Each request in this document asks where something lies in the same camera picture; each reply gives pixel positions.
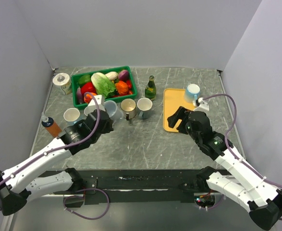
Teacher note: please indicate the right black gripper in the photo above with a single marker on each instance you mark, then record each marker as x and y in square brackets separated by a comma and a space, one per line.
[182, 113]

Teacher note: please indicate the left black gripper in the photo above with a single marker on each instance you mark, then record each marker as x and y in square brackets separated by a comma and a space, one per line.
[108, 127]

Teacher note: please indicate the grey printed mug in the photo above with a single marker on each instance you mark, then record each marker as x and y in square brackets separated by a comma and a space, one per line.
[88, 110]

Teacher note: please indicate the light blue mug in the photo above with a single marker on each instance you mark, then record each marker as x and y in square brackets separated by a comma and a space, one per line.
[192, 93]

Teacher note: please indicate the cream ribbed mug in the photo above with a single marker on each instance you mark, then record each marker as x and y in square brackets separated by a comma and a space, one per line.
[128, 106]

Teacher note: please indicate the green mug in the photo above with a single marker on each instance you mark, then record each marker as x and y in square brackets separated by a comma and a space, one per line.
[72, 116]

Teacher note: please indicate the dark grey blue mug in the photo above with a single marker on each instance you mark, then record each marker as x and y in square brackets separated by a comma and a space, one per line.
[144, 106]

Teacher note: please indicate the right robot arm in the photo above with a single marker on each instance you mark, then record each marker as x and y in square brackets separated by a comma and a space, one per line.
[261, 198]

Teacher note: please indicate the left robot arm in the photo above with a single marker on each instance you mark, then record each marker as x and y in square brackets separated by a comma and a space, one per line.
[23, 183]

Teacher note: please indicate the yellow tray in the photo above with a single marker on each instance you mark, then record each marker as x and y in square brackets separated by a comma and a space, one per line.
[172, 100]

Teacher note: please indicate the green glass bottle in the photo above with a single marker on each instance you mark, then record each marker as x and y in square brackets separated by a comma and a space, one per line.
[150, 90]

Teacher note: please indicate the purple eggplant toy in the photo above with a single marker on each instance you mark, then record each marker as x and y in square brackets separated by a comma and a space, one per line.
[79, 95]

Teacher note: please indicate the green napa cabbage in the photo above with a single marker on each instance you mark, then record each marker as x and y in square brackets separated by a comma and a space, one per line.
[103, 85]

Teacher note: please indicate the orange pumpkin toy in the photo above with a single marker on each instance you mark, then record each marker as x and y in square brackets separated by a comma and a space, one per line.
[122, 88]

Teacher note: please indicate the red bell pepper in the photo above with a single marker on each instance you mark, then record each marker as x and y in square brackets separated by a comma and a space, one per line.
[88, 87]

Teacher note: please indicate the red chili toy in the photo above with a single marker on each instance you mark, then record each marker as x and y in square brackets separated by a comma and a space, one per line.
[129, 84]

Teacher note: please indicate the green bell pepper toy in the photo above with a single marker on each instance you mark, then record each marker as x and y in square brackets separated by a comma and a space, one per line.
[84, 79]

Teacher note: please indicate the purple onion toy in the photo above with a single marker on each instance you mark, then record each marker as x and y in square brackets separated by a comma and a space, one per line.
[123, 75]

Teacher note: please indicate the orange spray bottle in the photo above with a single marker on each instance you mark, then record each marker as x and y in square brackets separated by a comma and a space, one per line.
[50, 125]

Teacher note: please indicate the white green paper cup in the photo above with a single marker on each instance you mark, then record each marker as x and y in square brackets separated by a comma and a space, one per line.
[63, 82]

